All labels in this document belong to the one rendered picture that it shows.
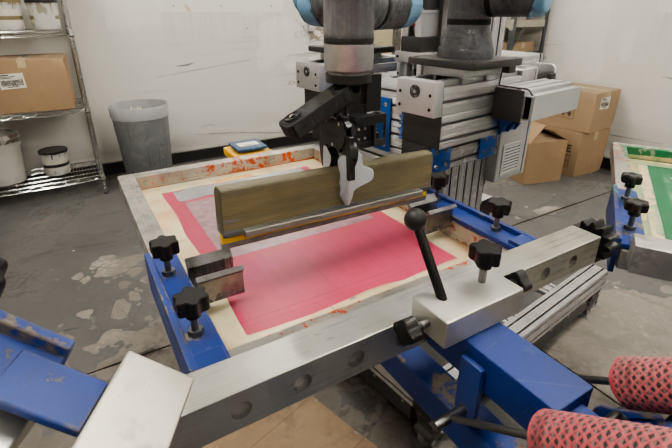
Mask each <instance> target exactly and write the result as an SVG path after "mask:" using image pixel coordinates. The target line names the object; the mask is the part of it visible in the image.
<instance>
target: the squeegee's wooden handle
mask: <svg viewBox="0 0 672 448"><path fill-rule="evenodd" d="M362 163H363V165H364V166H366V167H369V168H371V169H373V172H374V176H373V179H372V180H371V181H370V182H368V183H366V184H364V185H362V186H360V187H359V188H357V189H355V190H354V192H353V197H352V200H351V202H350V204H352V203H356V202H361V201H365V200H369V199H374V198H378V197H382V196H387V195H391V194H396V193H400V192H404V191H409V190H413V189H417V188H420V189H422V190H423V192H425V191H429V190H430V185H431V175H432V165H433V154H432V152H430V151H427V150H419V151H414V152H408V153H402V154H396V155H391V156H385V157H379V158H373V159H368V160H362ZM339 181H340V172H339V168H338V165H333V166H327V167H322V168H316V169H310V170H304V171H299V172H293V173H287V174H281V175H276V176H270V177H264V178H258V179H253V180H247V181H241V182H236V183H230V184H224V185H218V186H215V188H214V198H215V209H216V220H217V230H218V232H219V233H220V234H221V235H222V236H223V238H230V237H234V236H238V235H242V234H243V228H247V227H252V226H256V225H260V224H265V223H269V222H273V221H278V220H282V219H287V218H291V217H295V216H300V215H304V214H308V213H313V212H317V211H321V210H326V209H330V208H335V207H339V206H343V205H345V204H344V202H343V200H342V199H341V197H340V195H339V194H340V184H339Z"/></svg>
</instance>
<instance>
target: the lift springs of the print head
mask: <svg viewBox="0 0 672 448"><path fill-rule="evenodd" d="M577 376H579V377H580V378H581V379H583V380H584V381H586V382H587V383H590V384H601V385H610V388H611V390H612V392H613V394H614V396H615V397H616V399H617V400H618V402H619V403H620V404H621V405H622V406H623V407H625V408H626V409H628V410H636V411H643V412H651V413H658V414H666V415H672V357H653V356H620V357H617V358H616V359H615V360H614V361H613V364H612V366H611V368H610V370H609V377H603V376H588V375H577ZM450 420H451V422H454V423H458V424H462V425H467V426H471V427H475V428H479V429H483V430H487V431H492V432H496V433H500V434H504V435H508V436H512V437H516V438H521V439H525V440H527V443H528V448H672V428H670V427H664V426H657V425H651V424H644V423H638V422H631V421H625V420H618V419H612V418H605V417H599V416H592V415H586V414H579V413H573V412H566V411H560V410H553V409H545V408H544V409H541V410H538V411H537V412H536V413H535V414H534V415H533V416H532V418H531V420H530V423H529V426H528V431H527V430H522V429H518V428H513V427H508V426H504V425H499V424H495V423H490V422H485V421H481V420H476V419H472V418H467V417H462V416H458V415H453V414H451V415H450Z"/></svg>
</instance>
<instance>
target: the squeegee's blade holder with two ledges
mask: <svg viewBox="0 0 672 448"><path fill-rule="evenodd" d="M422 195H423V190H422V189H420V188H417V189H413V190H409V191H404V192H400V193H396V194H391V195H387V196H382V197H378V198H374V199H369V200H365V201H361V202H356V203H352V204H349V205H347V206H346V205H343V206H339V207H335V208H330V209H326V210H321V211H317V212H313V213H308V214H304V215H300V216H295V217H291V218H287V219H282V220H278V221H273V222H269V223H265V224H260V225H256V226H252V227H247V228H243V235H244V236H245V237H246V238H248V237H252V236H256V235H260V234H264V233H269V232H273V231H277V230H281V229H285V228H289V227H293V226H298V225H302V224H306V223H310V222H314V221H318V220H322V219H327V218H331V217H335V216H339V215H343V214H347V213H351V212H356V211H360V210H364V209H368V208H372V207H376V206H381V205H385V204H389V203H393V202H397V201H401V200H405V199H410V198H414V197H418V196H422Z"/></svg>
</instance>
